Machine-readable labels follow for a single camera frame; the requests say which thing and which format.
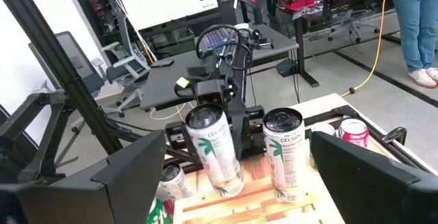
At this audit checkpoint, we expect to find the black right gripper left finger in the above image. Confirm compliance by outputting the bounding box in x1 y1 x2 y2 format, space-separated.
0 129 168 224

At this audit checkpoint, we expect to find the black storage rack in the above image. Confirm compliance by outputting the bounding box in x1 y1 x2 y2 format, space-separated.
64 0 119 49

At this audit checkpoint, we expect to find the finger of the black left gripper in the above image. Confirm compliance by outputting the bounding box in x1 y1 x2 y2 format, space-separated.
227 106 253 160

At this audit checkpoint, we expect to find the red Coca-Cola can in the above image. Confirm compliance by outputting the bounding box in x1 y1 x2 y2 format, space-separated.
337 118 370 149

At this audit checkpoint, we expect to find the black smartphone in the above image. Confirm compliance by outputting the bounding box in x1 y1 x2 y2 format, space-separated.
149 58 175 69

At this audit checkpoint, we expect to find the white whiteboard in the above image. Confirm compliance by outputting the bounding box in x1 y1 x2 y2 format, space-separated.
111 0 220 32

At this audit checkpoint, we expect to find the white Celsius energy drink can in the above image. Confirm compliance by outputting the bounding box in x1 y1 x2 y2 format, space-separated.
159 164 193 201
262 107 307 203
185 103 245 198

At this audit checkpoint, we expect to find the dark office chair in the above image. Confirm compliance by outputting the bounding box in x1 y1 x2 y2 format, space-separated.
28 31 105 98

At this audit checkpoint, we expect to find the black desk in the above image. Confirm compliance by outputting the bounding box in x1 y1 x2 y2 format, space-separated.
139 23 321 112

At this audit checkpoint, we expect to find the black clamp handle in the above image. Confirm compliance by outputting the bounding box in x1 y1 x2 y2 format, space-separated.
381 127 408 146

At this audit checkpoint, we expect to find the wooden slatted shelf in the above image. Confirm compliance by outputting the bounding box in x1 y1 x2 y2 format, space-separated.
172 153 345 224

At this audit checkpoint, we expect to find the grey office chair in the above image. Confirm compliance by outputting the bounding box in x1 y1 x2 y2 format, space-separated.
91 11 152 119

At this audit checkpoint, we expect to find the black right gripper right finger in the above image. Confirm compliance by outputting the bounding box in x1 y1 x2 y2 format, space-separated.
309 131 438 224

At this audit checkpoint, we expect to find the red toolbox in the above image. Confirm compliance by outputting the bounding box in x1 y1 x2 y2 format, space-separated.
279 0 318 13

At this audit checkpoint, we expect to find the white-base office chair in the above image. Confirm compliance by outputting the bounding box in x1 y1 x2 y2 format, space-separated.
326 8 381 44

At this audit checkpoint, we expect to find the black overhead rig frame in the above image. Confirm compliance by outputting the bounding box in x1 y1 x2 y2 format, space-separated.
0 0 203 187

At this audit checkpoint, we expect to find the person at desk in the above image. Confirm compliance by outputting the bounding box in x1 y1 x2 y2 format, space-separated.
340 0 392 98

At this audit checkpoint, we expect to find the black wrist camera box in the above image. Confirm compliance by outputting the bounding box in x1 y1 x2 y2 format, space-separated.
194 78 237 108

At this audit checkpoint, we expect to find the black aluminium table frame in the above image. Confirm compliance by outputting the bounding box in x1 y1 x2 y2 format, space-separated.
164 104 435 177

